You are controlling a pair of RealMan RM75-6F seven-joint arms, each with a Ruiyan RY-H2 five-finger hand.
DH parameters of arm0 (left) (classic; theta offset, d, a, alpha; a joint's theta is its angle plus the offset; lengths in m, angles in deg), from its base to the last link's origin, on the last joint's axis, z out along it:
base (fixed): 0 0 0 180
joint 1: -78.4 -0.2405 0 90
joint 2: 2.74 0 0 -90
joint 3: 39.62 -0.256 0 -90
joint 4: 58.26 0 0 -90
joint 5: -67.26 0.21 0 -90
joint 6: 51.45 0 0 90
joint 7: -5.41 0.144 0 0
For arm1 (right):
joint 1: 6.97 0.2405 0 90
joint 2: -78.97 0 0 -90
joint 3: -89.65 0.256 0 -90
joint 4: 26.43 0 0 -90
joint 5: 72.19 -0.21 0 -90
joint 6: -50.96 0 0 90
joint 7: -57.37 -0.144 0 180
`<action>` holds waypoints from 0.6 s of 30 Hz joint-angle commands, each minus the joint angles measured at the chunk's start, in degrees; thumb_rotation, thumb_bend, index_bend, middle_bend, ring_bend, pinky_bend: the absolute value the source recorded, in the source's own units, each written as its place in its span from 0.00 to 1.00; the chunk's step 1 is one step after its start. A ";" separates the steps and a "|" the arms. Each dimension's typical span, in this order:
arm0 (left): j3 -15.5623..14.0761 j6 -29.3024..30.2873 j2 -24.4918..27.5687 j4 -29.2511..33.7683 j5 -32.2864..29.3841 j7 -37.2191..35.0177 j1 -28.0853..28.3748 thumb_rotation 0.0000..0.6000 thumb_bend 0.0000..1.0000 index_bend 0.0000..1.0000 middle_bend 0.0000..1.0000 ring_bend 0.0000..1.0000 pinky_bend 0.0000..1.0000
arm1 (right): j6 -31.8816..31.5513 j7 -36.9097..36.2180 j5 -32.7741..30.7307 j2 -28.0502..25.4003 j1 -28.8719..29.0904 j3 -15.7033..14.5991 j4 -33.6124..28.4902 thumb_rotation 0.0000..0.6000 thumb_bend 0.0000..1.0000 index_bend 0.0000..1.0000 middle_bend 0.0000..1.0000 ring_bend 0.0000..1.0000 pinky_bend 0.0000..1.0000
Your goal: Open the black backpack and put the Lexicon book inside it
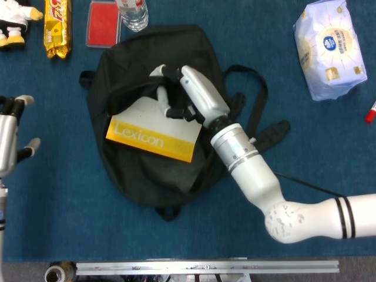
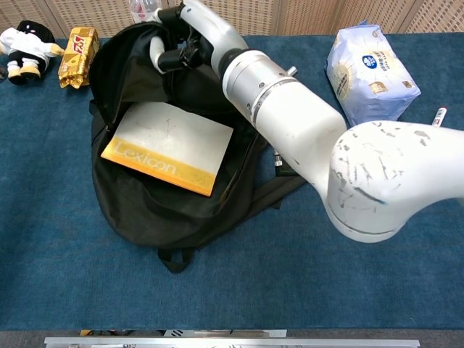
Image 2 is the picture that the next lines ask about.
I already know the white book yellow band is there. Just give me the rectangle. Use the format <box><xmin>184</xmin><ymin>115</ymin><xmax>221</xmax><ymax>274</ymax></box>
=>
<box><xmin>100</xmin><ymin>101</ymin><xmax>235</xmax><ymax>198</ymax></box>

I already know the red white marker pen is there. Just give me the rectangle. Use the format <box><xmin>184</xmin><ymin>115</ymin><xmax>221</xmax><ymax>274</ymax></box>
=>
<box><xmin>431</xmin><ymin>106</ymin><xmax>448</xmax><ymax>128</ymax></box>

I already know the beige woven partition screen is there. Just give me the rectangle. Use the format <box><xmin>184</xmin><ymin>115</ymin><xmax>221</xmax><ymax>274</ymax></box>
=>
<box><xmin>0</xmin><ymin>0</ymin><xmax>464</xmax><ymax>39</ymax></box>

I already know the lilac white tissue pack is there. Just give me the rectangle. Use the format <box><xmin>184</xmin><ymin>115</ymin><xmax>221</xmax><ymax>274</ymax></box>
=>
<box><xmin>326</xmin><ymin>20</ymin><xmax>422</xmax><ymax>127</ymax></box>

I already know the aluminium profile rail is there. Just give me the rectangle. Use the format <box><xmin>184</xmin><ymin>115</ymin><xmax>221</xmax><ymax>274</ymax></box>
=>
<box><xmin>43</xmin><ymin>336</ymin><xmax>421</xmax><ymax>348</ymax></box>

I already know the black and white plush toy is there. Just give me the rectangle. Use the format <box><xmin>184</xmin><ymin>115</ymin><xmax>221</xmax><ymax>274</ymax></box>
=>
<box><xmin>0</xmin><ymin>20</ymin><xmax>66</xmax><ymax>86</ymax></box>

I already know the clear plastic water bottle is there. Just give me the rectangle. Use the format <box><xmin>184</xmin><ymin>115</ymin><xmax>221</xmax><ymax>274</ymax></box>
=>
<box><xmin>129</xmin><ymin>0</ymin><xmax>162</xmax><ymax>23</ymax></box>

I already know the blue felt table cover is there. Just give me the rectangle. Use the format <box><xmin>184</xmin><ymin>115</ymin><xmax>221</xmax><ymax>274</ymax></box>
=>
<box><xmin>0</xmin><ymin>33</ymin><xmax>464</xmax><ymax>331</ymax></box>

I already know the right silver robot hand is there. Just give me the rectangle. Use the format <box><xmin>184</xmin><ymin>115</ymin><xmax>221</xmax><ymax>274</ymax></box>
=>
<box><xmin>149</xmin><ymin>0</ymin><xmax>249</xmax><ymax>75</ymax></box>

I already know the black fabric backpack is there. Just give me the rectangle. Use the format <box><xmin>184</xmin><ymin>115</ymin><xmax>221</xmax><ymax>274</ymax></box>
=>
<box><xmin>88</xmin><ymin>20</ymin><xmax>309</xmax><ymax>275</ymax></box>

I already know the yellow snack package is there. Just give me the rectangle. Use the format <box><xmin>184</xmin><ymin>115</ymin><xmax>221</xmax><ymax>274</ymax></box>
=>
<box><xmin>57</xmin><ymin>27</ymin><xmax>101</xmax><ymax>89</ymax></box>

